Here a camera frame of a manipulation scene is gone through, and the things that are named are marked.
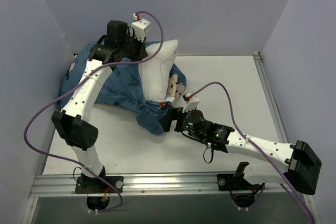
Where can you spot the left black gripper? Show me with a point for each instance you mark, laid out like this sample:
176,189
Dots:
142,49

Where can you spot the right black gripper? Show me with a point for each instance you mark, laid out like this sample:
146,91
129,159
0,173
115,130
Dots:
166,120

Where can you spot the white pillow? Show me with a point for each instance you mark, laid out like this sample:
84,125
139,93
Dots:
157,84

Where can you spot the blue cartoon print pillowcase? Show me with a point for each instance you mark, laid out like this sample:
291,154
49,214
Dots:
124,88

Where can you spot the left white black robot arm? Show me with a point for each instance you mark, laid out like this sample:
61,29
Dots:
72,122

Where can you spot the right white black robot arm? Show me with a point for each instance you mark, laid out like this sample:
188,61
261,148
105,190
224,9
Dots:
295,163

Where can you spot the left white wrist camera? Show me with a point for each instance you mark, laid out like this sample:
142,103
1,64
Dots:
140,27

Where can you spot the aluminium front rail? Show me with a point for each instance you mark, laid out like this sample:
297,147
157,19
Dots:
133,185

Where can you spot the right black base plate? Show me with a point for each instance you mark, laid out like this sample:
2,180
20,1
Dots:
227,181

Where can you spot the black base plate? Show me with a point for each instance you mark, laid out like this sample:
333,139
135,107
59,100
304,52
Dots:
88,185
227,181

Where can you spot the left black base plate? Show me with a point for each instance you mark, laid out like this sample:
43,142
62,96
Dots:
88,185

